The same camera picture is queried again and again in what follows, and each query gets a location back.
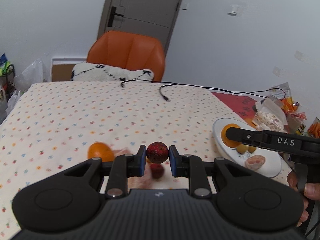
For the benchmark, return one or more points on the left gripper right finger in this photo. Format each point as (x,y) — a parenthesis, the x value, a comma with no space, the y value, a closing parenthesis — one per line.
(190,167)

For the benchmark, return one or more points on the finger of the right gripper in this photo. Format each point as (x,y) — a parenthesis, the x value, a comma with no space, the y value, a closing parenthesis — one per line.
(244,136)

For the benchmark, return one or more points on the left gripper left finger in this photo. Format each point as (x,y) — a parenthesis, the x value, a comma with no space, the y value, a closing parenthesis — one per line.
(121,169)

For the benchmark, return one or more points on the red strawberry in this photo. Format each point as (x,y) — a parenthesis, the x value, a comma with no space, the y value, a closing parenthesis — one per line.
(157,170)
(157,152)

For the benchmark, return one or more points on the large orange mandarin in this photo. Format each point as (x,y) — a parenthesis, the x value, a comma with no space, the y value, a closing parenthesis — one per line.
(100,150)

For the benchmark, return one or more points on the right hand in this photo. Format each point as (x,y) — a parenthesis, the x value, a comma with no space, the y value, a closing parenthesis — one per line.
(311,192)

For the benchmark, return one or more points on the carrot picture package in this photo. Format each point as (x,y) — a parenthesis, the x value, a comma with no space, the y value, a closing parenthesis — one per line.
(314,129)

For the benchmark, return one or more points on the red orange placemat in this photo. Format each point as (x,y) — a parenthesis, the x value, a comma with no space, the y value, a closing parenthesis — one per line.
(242,105)

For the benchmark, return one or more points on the white oval plate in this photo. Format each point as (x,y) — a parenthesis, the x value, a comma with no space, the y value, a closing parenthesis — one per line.
(272,166)

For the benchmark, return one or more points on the orange snack bag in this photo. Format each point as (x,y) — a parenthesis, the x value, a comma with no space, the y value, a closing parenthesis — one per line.
(283,95)

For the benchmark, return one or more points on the dotted white tablecloth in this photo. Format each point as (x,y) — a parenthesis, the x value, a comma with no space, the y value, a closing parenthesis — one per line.
(53,124)

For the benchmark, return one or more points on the white black cushion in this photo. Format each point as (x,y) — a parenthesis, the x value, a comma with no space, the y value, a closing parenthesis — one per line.
(99,72)

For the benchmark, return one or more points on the orange leather chair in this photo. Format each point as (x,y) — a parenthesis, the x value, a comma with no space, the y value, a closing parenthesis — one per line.
(129,51)

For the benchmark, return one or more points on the cardboard box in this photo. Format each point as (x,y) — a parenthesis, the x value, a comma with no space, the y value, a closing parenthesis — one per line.
(61,69)

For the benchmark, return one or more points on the white plastic bag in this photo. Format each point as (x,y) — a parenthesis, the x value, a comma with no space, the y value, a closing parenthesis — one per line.
(34,73)

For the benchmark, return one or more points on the grey door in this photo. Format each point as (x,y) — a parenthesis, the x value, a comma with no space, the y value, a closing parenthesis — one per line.
(154,18)

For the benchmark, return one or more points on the black wire rack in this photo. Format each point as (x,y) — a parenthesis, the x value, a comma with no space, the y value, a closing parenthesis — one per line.
(7,81)

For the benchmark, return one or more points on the black door handle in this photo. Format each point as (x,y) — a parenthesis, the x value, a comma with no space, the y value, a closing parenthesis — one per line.
(112,15)

